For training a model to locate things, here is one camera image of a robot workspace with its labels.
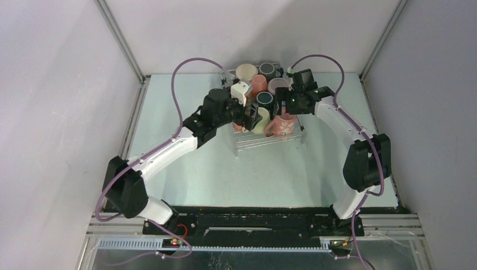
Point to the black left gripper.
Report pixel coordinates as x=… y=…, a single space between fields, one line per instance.
x=244 y=118

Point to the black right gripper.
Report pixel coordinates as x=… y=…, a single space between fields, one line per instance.
x=283 y=94

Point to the light green mug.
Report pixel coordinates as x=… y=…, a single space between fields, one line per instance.
x=264 y=121

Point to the pink patterned mug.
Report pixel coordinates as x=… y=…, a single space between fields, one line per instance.
x=281 y=125

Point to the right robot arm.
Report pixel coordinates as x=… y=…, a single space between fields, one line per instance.
x=368 y=160

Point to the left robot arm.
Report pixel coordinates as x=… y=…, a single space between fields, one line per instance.
x=125 y=180

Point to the clear acrylic dish rack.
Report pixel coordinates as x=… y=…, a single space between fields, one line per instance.
x=245 y=141

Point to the dark teal mug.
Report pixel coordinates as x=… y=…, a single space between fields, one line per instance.
x=265 y=100

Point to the small salmon pink mug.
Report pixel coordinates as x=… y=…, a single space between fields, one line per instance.
x=241 y=128

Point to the mauve grey mug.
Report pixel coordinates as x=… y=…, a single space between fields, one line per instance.
x=275 y=83

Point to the pink ribbed mug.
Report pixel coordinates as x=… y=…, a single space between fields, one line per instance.
x=259 y=84

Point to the cream beige mug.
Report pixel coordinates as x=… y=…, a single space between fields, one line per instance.
x=246 y=72

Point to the dark grey mug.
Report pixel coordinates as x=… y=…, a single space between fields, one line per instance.
x=268 y=70

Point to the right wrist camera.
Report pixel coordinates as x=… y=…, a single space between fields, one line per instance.
x=301 y=81

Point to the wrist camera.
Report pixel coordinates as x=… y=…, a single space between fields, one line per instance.
x=240 y=91
x=301 y=81

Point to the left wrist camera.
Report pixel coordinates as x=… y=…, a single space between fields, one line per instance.
x=240 y=91

